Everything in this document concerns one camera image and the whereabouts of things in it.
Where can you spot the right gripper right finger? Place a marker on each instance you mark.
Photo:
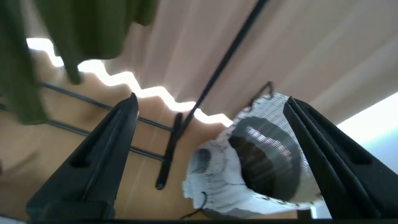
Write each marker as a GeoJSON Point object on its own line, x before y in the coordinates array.
{"type": "Point", "coordinates": [348, 168]}

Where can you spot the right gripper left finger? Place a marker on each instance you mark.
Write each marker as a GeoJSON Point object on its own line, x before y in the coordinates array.
{"type": "Point", "coordinates": [93, 174]}

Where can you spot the green printed shirt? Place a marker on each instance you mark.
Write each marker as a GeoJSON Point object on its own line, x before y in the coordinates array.
{"type": "Point", "coordinates": [93, 28]}

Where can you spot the white laundry basket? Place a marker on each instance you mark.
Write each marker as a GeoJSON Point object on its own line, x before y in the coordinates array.
{"type": "Point", "coordinates": [267, 149]}

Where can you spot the black clothes rack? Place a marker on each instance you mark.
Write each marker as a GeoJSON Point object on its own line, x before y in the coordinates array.
{"type": "Point", "coordinates": [217, 71]}

